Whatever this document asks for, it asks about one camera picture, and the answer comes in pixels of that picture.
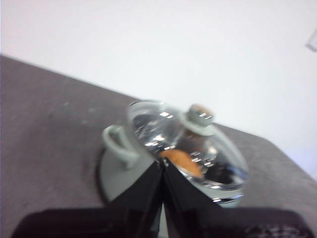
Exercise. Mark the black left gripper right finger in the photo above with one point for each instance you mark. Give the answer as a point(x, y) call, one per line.
point(210, 220)

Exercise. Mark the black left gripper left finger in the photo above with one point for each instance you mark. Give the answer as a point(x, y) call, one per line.
point(119, 220)

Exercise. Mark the brown potato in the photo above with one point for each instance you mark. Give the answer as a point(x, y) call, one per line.
point(183, 161)

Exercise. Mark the glass lid with green knob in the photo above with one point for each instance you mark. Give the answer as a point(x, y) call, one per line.
point(198, 124)

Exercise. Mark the pale green electric steamer pot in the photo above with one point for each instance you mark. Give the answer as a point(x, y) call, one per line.
point(116, 178)

